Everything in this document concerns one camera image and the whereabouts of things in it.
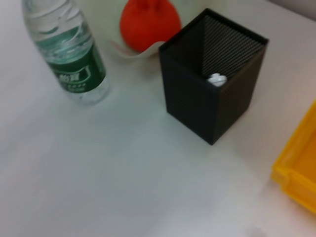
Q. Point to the mint green utility knife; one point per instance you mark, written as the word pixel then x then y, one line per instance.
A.
pixel 216 80

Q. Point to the clear green-label water bottle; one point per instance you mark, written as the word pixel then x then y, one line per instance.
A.
pixel 74 64

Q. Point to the black mesh pen holder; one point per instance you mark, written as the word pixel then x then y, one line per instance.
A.
pixel 192 98

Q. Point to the yellow plastic bin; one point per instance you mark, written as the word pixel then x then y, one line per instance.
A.
pixel 301 168

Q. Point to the pale green glass fruit plate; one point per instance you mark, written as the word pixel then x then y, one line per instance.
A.
pixel 133 55

